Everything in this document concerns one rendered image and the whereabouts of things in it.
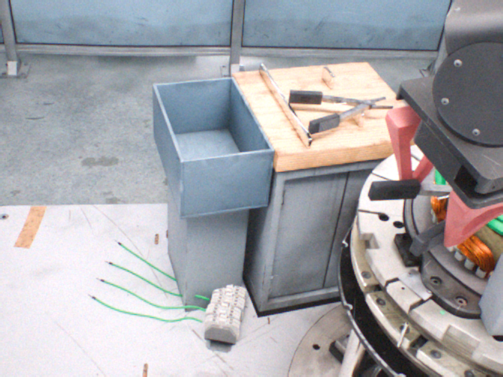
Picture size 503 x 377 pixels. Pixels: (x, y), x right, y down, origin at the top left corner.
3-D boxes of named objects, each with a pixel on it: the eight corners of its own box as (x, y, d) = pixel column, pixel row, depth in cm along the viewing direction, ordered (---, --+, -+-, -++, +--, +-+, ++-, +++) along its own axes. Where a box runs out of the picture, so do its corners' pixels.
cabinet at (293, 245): (257, 319, 89) (278, 172, 72) (222, 229, 102) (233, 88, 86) (382, 294, 94) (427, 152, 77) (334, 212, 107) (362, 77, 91)
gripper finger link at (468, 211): (432, 278, 45) (482, 189, 39) (380, 207, 50) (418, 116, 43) (504, 255, 48) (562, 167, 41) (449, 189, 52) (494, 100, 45)
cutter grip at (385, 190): (370, 202, 50) (374, 187, 49) (366, 194, 50) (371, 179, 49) (416, 200, 51) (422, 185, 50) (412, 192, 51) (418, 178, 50)
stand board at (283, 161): (275, 173, 72) (278, 155, 70) (230, 87, 86) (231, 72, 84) (429, 152, 77) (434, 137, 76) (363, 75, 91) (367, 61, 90)
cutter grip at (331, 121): (311, 135, 72) (313, 123, 71) (306, 132, 72) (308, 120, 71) (338, 127, 73) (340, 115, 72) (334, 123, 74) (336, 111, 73)
